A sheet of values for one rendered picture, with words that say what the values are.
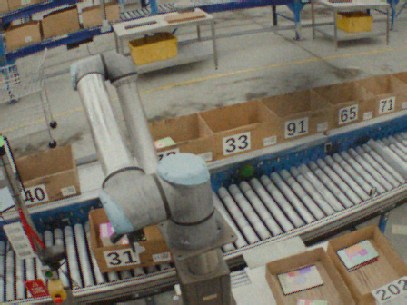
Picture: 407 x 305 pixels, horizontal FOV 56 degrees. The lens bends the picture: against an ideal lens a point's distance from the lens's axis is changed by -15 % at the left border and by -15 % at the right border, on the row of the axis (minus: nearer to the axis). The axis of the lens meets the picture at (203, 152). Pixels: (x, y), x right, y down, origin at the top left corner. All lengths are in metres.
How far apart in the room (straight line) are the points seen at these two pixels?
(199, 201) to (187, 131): 1.36
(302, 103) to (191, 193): 1.73
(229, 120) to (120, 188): 1.51
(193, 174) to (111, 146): 0.29
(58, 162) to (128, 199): 1.37
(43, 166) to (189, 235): 1.42
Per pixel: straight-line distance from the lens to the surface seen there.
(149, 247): 1.99
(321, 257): 2.01
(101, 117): 1.48
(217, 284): 1.58
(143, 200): 1.28
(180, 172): 1.29
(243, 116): 2.74
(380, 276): 2.00
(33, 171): 2.63
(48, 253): 1.78
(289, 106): 2.87
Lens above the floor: 2.24
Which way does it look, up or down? 32 degrees down
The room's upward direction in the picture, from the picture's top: 6 degrees counter-clockwise
